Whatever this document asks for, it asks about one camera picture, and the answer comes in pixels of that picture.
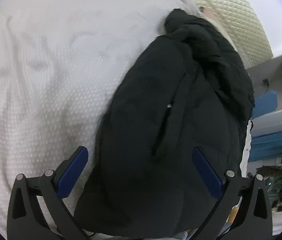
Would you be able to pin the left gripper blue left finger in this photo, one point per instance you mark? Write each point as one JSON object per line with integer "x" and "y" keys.
{"x": 69, "y": 171}

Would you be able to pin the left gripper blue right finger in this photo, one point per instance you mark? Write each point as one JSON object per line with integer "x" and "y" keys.
{"x": 213, "y": 182}

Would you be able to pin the black puffer jacket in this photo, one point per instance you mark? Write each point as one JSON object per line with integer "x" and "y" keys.
{"x": 188, "y": 90}

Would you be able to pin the blue curtain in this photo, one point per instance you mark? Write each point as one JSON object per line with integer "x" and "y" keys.
{"x": 266, "y": 147}

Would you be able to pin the blue folding chair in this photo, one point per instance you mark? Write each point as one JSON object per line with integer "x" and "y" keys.
{"x": 265, "y": 104}

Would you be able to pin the light grey duvet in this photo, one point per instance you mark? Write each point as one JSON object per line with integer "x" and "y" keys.
{"x": 60, "y": 63}

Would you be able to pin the grey white wardrobe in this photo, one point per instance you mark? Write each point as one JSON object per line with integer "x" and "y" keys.
{"x": 267, "y": 83}

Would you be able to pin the cream quilted headboard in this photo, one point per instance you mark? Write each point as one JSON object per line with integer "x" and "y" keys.
{"x": 243, "y": 27}

